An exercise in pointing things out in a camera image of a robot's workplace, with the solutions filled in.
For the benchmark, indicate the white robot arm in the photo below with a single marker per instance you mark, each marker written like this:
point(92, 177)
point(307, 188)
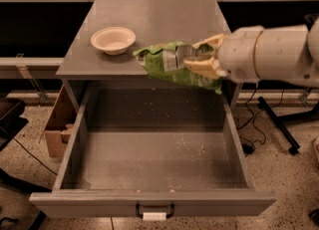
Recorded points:
point(288, 54)

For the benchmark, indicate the black stand leg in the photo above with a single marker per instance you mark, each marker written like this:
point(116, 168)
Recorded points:
point(294, 146)

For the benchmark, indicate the green rice chip bag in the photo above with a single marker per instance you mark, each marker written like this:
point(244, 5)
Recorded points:
point(165, 62)

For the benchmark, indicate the black furniture left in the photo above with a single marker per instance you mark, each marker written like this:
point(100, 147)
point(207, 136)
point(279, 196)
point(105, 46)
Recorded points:
point(11, 121)

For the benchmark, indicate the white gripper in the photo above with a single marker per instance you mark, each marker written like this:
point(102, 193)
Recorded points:
point(236, 54)

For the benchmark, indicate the white paper bowl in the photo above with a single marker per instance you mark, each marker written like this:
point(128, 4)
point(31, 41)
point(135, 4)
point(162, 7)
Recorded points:
point(113, 40)

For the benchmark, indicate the black and white drawer handle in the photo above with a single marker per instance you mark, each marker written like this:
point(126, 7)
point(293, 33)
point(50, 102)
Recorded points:
point(154, 213)

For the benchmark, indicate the cardboard box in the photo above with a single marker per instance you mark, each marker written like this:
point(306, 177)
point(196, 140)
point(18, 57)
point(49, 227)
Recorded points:
point(60, 124)

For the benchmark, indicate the grey open top drawer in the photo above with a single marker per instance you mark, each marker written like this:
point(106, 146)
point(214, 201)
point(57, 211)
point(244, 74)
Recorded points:
point(122, 153)

